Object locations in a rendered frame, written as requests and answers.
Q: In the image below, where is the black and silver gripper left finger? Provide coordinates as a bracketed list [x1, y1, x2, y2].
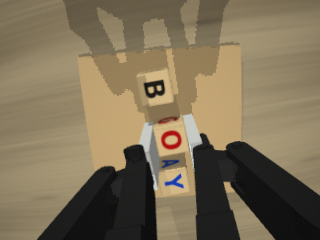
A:
[37, 121, 160, 240]

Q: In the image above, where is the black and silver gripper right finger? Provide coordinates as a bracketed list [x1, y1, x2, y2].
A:
[183, 114, 320, 240]

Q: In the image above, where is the beige letter block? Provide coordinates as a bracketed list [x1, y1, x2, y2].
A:
[136, 68, 174, 107]
[153, 114, 189, 157]
[159, 155, 190, 196]

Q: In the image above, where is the tan flat mat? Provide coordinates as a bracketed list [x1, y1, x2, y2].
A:
[77, 45, 242, 171]

